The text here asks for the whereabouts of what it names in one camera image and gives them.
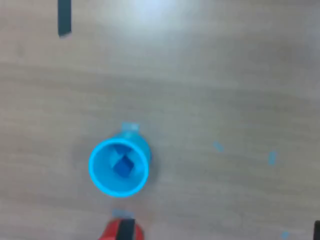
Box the blue plastic cup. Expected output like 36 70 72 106
88 130 152 199

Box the red plastic cup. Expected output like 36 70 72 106
98 218 146 240

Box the black tape strip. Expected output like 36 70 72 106
57 0 73 38

